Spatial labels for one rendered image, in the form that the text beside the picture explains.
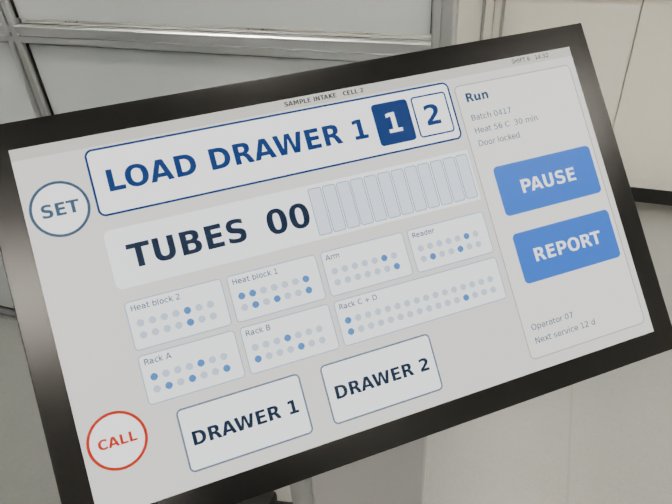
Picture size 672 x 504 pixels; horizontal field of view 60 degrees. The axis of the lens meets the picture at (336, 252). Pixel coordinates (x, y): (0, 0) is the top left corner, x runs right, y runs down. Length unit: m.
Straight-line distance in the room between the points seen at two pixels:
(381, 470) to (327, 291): 0.31
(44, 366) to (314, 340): 0.19
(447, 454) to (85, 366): 1.31
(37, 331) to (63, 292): 0.03
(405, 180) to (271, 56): 0.77
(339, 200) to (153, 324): 0.17
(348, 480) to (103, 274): 0.38
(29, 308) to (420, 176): 0.31
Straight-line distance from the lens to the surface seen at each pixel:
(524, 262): 0.52
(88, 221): 0.46
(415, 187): 0.49
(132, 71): 1.44
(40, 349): 0.46
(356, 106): 0.49
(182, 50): 1.32
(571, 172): 0.56
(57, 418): 0.46
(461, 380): 0.49
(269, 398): 0.45
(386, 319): 0.47
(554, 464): 1.69
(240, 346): 0.45
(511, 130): 0.54
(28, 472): 1.88
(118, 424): 0.45
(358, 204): 0.47
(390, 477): 0.73
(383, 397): 0.47
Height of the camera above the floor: 1.35
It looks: 36 degrees down
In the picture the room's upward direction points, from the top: 4 degrees counter-clockwise
